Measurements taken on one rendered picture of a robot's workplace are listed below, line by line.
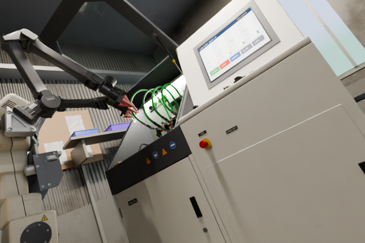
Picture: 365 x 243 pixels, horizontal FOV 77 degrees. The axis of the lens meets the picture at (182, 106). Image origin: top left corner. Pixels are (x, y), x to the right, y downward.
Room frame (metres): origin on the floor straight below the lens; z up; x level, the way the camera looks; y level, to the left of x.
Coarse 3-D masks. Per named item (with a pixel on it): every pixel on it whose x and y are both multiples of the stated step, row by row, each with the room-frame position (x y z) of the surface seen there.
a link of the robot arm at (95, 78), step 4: (96, 76) 1.11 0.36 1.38; (108, 76) 1.19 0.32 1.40; (112, 76) 1.20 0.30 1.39; (96, 80) 1.10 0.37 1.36; (100, 80) 1.12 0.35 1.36; (104, 80) 1.16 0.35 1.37; (108, 80) 1.18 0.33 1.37; (112, 80) 1.19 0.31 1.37; (116, 80) 1.22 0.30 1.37; (100, 84) 1.12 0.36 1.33; (112, 84) 1.19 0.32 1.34; (96, 88) 1.15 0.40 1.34
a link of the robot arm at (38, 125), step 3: (39, 117) 1.30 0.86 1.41; (39, 120) 1.28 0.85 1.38; (42, 120) 1.31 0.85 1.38; (36, 123) 1.25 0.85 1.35; (39, 123) 1.27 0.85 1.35; (42, 123) 1.31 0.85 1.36; (36, 126) 1.24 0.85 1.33; (39, 126) 1.27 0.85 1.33; (36, 129) 1.24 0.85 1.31; (39, 129) 1.27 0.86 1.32; (36, 132) 1.24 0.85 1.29; (36, 135) 1.23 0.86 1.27; (36, 138) 1.24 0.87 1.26
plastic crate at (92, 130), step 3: (87, 129) 2.56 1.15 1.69; (90, 129) 2.58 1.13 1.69; (93, 129) 2.62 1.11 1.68; (96, 129) 2.64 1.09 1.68; (75, 132) 2.45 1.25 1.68; (78, 132) 2.48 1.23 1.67; (81, 132) 2.50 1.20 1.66; (84, 132) 2.53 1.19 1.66; (87, 132) 2.56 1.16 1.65; (90, 132) 2.58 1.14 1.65; (93, 132) 2.61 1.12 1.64; (96, 132) 2.63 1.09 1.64; (72, 135) 2.50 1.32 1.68; (75, 135) 2.45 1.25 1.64; (78, 135) 2.47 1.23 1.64; (81, 135) 2.50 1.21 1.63
